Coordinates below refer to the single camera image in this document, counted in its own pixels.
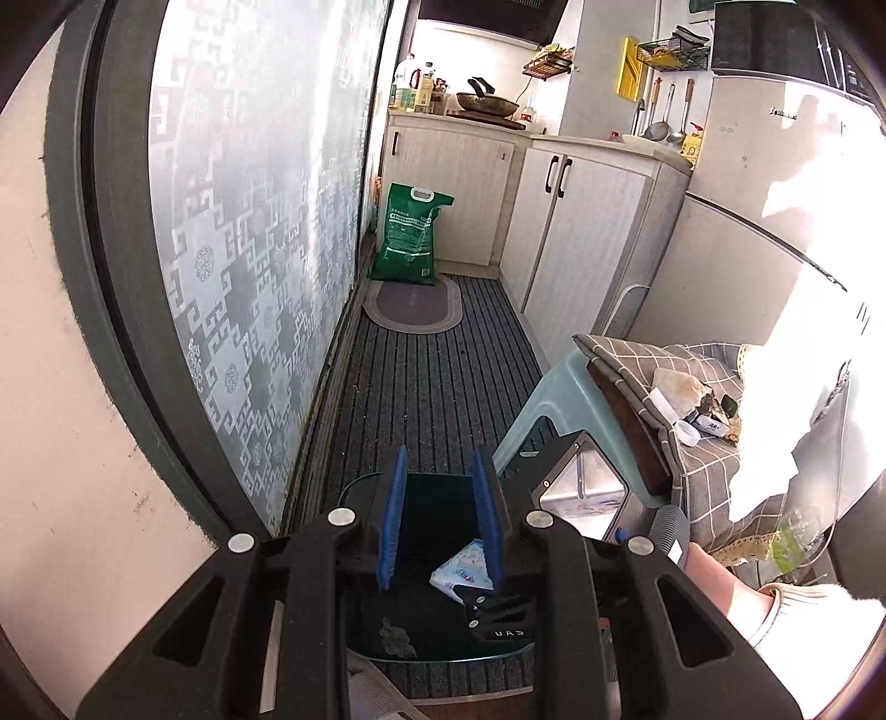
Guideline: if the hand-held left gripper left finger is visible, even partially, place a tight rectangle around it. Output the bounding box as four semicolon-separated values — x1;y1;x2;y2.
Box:
75;446;409;720

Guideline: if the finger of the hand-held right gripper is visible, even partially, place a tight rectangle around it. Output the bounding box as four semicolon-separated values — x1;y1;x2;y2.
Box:
463;588;538;646
493;429;631;544

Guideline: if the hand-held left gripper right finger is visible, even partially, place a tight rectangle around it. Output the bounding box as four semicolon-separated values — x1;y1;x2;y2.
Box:
472;449;804;720

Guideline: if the dark green trash bin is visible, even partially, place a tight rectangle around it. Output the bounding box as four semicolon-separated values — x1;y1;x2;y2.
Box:
338;471;539;664

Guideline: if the white blue tissue packet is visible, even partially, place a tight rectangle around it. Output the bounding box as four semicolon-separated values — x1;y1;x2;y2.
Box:
429;538;496;602

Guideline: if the black white wrapper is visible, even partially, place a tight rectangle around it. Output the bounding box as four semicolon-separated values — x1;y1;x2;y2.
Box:
692;394;741;440

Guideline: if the person's right forearm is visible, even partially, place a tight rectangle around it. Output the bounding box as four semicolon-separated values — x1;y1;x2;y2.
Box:
685;542;886;693

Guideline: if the light blue plastic stool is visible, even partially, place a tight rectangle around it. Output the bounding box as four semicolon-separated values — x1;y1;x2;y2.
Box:
493;346;666;541

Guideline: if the grey checked cloth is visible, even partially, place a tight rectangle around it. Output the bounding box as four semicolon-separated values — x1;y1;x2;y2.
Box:
573;334;832;565

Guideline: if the crumpled grey wrapper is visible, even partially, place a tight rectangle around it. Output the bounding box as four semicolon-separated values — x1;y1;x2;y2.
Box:
379;618;418;659

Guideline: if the clear plastic bag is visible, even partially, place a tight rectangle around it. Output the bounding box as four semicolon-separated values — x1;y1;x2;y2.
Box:
758;505;842;589

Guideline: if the grey striped floor mat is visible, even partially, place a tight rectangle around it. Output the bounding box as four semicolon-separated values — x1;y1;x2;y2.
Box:
305;273;575;700

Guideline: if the grey oval mat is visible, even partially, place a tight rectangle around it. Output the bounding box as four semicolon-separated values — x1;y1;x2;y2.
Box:
363;277;463;335

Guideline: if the double-door light cabinet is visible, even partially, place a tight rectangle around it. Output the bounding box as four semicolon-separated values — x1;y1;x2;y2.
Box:
502;133;693;347

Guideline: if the green rice bag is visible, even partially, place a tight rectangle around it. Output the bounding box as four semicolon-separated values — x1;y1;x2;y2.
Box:
369;182;456;285

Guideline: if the white refrigerator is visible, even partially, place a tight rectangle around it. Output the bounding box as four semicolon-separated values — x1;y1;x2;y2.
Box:
626;69;886;486

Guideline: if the frosted patterned sliding door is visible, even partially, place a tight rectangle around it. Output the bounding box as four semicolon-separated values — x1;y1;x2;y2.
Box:
45;0;416;548

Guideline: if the brown wooden board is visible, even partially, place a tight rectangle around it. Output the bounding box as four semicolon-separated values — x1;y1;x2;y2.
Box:
449;111;533;130

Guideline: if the hanging metal strainer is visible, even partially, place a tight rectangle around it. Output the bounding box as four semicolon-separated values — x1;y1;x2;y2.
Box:
647;79;672;141

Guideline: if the hanging metal ladle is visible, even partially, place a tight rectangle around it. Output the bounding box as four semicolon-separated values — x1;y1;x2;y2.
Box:
668;78;694;144

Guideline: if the metal wok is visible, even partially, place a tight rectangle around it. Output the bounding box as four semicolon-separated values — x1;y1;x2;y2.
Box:
455;76;520;117

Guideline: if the cluster of condiment bottles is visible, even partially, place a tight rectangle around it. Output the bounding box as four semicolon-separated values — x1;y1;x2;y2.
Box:
389;54;452;116

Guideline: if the yellow cutting board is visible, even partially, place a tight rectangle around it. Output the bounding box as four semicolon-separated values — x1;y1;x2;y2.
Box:
615;38;650;102

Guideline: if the black range hood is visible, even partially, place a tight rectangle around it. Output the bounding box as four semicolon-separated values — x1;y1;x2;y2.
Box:
417;0;570;44

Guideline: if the black microwave oven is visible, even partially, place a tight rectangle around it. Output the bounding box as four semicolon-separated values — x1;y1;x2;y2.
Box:
713;0;877;105

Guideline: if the single-handle light cabinet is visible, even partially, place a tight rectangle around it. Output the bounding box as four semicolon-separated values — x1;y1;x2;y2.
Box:
384;112;534;270

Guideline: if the black wire spice rack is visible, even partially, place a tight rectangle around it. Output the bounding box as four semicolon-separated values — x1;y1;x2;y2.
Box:
522;43;577;80

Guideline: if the black wire basket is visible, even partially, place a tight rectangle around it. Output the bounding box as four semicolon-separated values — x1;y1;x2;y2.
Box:
635;26;712;71

